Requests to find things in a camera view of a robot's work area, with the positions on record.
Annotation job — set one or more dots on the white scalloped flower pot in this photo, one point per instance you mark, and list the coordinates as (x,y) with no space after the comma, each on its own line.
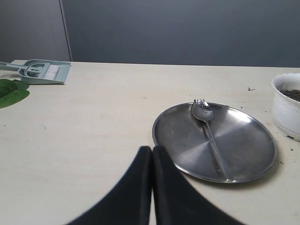
(285,110)

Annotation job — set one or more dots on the loose green leaf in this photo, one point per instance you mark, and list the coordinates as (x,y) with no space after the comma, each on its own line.
(12,92)

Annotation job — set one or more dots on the dark contents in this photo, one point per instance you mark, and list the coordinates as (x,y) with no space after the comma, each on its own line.
(293,94)

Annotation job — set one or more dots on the stainless steel spork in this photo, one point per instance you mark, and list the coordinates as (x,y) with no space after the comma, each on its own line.
(202,111)

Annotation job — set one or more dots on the round stainless steel plate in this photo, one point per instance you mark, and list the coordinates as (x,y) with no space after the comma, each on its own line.
(233,147)

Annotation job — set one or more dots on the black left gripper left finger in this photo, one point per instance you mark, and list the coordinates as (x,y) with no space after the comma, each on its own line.
(129,201)

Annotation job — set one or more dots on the green dustpan with brush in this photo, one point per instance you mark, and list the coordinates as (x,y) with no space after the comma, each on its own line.
(39,71)

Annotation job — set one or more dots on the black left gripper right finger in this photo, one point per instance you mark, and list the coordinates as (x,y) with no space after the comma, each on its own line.
(177,202)

